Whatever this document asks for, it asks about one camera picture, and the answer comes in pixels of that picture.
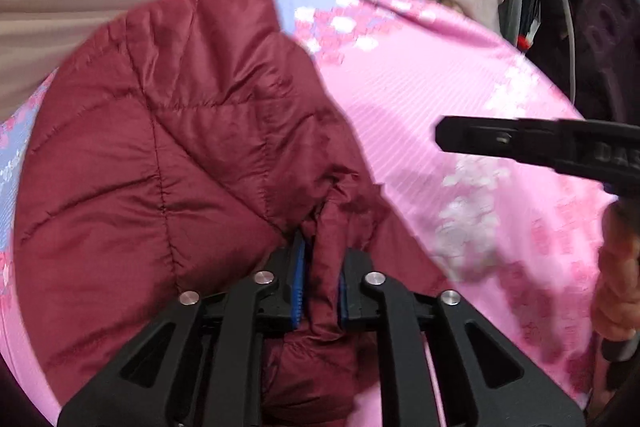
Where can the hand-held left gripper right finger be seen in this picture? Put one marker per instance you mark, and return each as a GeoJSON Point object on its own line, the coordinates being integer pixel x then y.
{"type": "Point", "coordinates": [343, 302]}

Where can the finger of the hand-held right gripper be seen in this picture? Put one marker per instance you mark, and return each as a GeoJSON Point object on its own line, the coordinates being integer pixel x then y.
{"type": "Point", "coordinates": [500, 134]}

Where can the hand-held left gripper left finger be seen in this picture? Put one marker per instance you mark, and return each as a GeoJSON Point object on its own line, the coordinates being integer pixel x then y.
{"type": "Point", "coordinates": [297, 282]}

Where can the maroon puffer jacket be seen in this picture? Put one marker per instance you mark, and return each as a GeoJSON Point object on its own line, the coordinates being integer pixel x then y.
{"type": "Point", "coordinates": [150, 132]}

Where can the person's right hand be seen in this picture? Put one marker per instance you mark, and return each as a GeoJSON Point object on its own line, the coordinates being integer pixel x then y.
{"type": "Point", "coordinates": [617, 277]}

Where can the pink floral bed sheet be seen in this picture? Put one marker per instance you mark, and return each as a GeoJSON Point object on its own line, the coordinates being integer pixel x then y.
{"type": "Point", "coordinates": [425, 82]}

